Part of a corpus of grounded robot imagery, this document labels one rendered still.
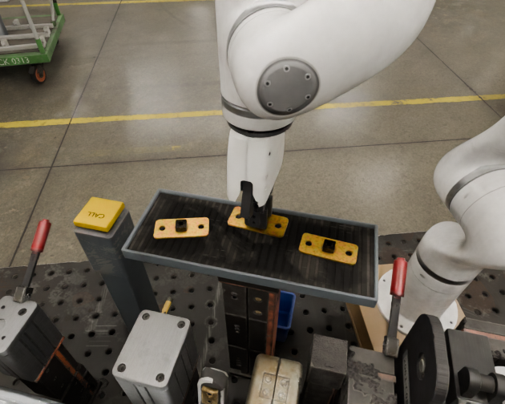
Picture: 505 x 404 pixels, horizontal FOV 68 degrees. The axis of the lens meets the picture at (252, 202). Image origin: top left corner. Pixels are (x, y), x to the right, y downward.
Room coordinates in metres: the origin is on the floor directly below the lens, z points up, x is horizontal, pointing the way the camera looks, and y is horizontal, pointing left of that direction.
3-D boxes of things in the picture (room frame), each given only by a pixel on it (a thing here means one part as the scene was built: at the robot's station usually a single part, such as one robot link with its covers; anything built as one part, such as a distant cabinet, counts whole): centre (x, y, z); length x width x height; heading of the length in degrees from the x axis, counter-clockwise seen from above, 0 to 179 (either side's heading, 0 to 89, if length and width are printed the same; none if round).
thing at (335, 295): (0.37, 0.00, 1.16); 0.37 x 0.14 x 0.02; 77
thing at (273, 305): (0.37, 0.00, 0.92); 0.10 x 0.08 x 0.45; 77
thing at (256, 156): (0.37, -0.01, 1.33); 0.10 x 0.07 x 0.11; 162
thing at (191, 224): (0.39, 0.11, 1.17); 0.08 x 0.04 x 0.01; 94
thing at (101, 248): (0.42, 0.25, 0.92); 0.08 x 0.08 x 0.44; 77
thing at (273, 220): (0.37, -0.01, 1.20); 0.08 x 0.04 x 0.01; 72
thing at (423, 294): (0.47, -0.40, 0.88); 0.19 x 0.19 x 0.18
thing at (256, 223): (0.34, 0.00, 1.24); 0.03 x 0.03 x 0.07; 72
